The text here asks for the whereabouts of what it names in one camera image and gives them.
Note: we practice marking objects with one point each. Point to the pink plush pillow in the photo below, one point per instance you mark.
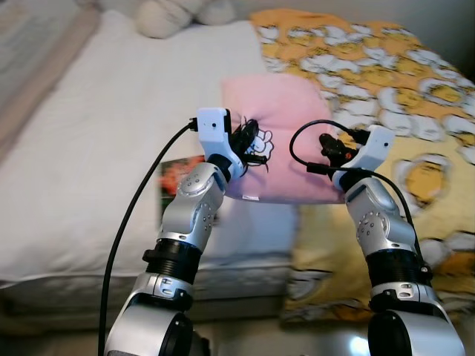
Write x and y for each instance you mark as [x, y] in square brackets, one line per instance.
[286, 111]

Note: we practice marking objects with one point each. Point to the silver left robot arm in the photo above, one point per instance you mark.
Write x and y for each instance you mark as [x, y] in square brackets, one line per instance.
[193, 211]

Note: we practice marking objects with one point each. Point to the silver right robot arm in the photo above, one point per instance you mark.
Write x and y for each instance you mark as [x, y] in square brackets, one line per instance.
[378, 222]

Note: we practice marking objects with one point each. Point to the yellow duck print blanket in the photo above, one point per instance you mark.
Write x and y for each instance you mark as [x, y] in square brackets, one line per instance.
[430, 245]

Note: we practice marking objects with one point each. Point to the white bed mattress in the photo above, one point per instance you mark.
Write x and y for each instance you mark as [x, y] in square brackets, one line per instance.
[96, 148]

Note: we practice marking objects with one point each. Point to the beige plush toy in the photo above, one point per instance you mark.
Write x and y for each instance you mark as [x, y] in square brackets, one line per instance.
[159, 18]

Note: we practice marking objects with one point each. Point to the dark grey left robot leg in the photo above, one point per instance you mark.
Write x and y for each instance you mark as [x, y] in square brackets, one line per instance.
[202, 346]

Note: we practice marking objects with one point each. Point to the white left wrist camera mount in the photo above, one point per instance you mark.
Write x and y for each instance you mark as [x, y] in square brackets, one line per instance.
[214, 126]

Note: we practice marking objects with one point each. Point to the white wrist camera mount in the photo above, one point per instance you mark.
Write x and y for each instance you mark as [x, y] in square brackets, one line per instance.
[377, 144]
[214, 126]

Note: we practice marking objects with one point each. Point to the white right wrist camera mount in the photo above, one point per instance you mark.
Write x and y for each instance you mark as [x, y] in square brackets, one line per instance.
[377, 144]

